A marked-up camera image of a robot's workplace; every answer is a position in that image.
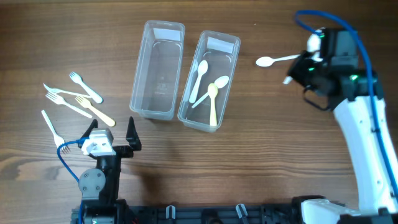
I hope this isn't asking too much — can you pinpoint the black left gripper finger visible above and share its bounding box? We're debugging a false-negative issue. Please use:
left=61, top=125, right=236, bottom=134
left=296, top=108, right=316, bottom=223
left=78, top=119, right=98, bottom=148
left=126, top=116, right=142, bottom=151

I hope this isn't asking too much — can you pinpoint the white plastic spoon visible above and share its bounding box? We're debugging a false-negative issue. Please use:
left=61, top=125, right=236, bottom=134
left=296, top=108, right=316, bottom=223
left=282, top=76, right=293, bottom=85
left=256, top=54, right=299, bottom=67

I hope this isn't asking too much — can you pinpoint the white spoon thin handle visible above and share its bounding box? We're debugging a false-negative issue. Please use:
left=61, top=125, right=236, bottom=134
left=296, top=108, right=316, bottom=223
left=192, top=76, right=229, bottom=108

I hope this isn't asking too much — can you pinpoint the yellow plastic spoon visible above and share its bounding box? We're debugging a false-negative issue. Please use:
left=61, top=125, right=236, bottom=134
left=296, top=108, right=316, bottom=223
left=208, top=83, right=218, bottom=126

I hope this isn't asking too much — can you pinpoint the white spoon wide handle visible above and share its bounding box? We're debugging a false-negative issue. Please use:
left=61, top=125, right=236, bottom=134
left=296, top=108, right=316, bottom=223
left=189, top=60, right=208, bottom=103

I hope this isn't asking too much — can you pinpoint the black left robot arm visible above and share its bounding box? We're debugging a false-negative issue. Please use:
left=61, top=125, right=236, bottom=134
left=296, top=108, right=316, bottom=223
left=70, top=117, right=142, bottom=224

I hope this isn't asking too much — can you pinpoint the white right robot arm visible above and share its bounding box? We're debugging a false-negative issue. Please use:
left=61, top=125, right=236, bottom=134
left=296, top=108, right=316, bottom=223
left=284, top=28, right=397, bottom=223

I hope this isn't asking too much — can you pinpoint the left clear plastic container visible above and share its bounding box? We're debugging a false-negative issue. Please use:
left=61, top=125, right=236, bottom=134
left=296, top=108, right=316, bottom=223
left=129, top=20, right=185, bottom=120

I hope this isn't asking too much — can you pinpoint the clear plastic container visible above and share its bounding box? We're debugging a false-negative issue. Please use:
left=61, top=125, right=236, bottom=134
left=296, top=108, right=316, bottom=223
left=129, top=20, right=185, bottom=120
left=177, top=30, right=241, bottom=133

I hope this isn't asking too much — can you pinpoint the right clear plastic container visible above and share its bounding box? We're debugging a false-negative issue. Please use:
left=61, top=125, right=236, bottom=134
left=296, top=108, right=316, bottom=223
left=177, top=30, right=241, bottom=133

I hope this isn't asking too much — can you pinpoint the yellow plastic fork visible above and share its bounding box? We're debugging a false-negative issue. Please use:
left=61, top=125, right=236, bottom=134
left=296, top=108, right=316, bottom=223
left=75, top=96, right=116, bottom=127

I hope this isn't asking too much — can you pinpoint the long white plastic fork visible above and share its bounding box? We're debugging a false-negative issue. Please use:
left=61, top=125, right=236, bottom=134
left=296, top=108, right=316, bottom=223
left=41, top=110, right=70, bottom=154

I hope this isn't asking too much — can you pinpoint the short white plastic fork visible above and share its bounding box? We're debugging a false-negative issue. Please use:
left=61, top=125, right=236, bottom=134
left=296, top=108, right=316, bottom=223
left=69, top=72, right=103, bottom=104

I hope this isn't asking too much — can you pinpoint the thin white plastic fork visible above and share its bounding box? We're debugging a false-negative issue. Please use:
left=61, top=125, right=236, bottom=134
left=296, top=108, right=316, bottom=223
left=44, top=84, right=91, bottom=98

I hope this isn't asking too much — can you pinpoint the blue left camera cable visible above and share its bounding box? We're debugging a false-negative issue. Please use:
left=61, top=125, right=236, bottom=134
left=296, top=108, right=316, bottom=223
left=57, top=138, right=86, bottom=224

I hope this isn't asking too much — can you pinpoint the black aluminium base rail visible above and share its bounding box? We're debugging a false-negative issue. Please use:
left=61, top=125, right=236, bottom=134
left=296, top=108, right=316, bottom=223
left=70, top=203, right=302, bottom=224

